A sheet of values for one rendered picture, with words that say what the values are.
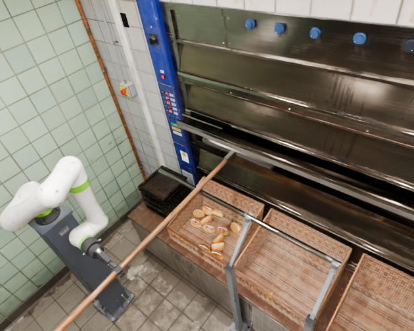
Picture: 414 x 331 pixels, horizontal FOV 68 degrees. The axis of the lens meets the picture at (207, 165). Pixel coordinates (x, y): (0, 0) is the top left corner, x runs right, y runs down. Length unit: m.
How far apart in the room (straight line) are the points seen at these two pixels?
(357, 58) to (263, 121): 0.60
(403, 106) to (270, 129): 0.65
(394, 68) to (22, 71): 2.11
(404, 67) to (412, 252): 0.99
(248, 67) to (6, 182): 1.86
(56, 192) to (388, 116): 1.43
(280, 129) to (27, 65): 1.68
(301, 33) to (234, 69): 0.42
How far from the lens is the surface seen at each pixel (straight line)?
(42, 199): 1.51
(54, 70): 2.51
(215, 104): 1.91
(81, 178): 1.63
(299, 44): 1.47
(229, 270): 1.81
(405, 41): 1.33
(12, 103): 2.45
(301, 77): 1.52
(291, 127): 1.67
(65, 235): 2.12
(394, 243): 1.95
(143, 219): 2.62
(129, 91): 2.44
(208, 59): 1.79
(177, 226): 2.42
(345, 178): 1.63
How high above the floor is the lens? 2.54
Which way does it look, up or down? 42 degrees down
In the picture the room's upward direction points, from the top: 10 degrees counter-clockwise
